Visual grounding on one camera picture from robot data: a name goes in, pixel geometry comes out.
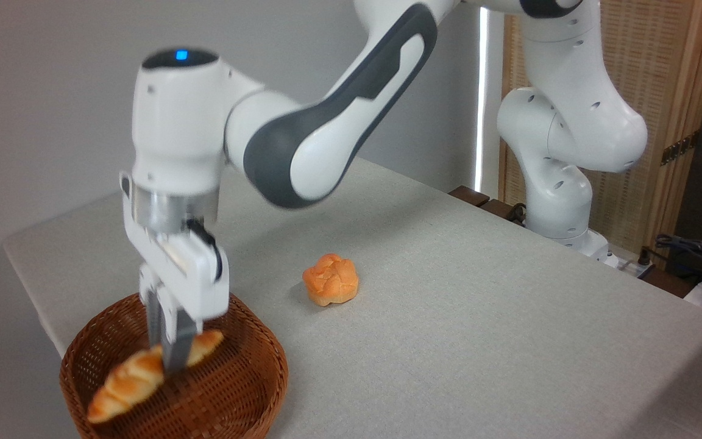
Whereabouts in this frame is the dark brown wooden board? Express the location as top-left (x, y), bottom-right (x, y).
top-left (448, 185), bottom-right (530, 226)

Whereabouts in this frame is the white power strip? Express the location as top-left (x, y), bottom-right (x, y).
top-left (601, 245), bottom-right (655, 279)

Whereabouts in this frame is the round knotted bread roll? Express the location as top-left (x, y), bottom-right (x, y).
top-left (302, 253), bottom-right (360, 307)

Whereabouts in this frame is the white vertical light strip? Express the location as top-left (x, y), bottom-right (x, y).
top-left (474, 7), bottom-right (489, 193)

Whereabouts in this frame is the brown wicker basket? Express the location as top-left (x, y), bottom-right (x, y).
top-left (60, 292), bottom-right (289, 439)

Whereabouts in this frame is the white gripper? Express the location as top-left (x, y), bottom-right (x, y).
top-left (120, 171), bottom-right (231, 374)

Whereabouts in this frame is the brass screen hinge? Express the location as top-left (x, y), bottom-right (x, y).
top-left (660, 130), bottom-right (701, 166)

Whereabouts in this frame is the long braided bread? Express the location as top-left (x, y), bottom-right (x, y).
top-left (87, 330), bottom-right (225, 425)

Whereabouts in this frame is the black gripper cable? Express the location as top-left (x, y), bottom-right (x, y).
top-left (186, 218), bottom-right (224, 285)

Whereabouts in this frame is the black cable bundle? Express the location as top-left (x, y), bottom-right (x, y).
top-left (654, 234), bottom-right (702, 315)

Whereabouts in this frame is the grey tablecloth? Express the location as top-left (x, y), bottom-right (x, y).
top-left (2, 157), bottom-right (702, 439)

